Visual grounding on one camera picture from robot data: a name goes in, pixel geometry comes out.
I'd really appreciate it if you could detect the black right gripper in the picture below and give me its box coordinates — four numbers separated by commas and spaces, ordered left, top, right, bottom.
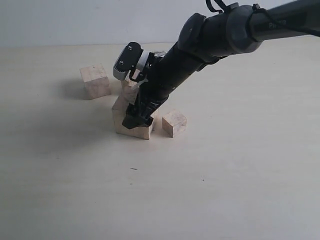
122, 44, 203, 130

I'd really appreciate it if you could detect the third largest wooden cube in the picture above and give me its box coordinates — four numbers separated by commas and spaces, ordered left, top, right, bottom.
121, 69, 142, 89

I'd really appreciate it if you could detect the smallest wooden cube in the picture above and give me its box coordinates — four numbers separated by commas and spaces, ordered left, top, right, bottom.
161, 110, 187, 138

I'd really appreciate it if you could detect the second largest wooden cube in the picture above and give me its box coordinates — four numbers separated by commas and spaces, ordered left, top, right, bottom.
79, 63, 112, 100

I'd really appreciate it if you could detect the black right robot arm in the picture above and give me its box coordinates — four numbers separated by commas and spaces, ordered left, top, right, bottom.
113, 0, 320, 129

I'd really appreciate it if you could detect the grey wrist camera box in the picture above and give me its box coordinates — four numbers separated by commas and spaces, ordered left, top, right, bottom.
112, 42, 144, 81

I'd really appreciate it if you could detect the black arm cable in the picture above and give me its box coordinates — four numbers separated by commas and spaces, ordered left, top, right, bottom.
205, 0, 233, 13

